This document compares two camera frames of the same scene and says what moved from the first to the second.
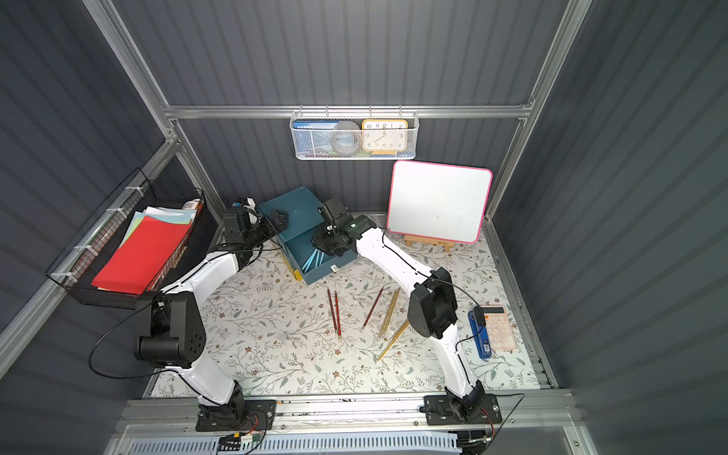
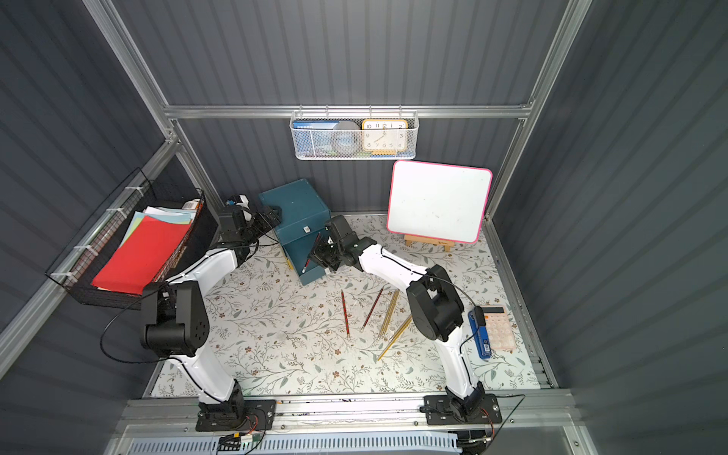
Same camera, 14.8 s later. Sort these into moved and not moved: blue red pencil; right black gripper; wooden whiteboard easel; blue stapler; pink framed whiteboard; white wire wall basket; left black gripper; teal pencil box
Moved: right black gripper; teal pencil box
Not moved: left black gripper; white wire wall basket; blue red pencil; blue stapler; pink framed whiteboard; wooden whiteboard easel
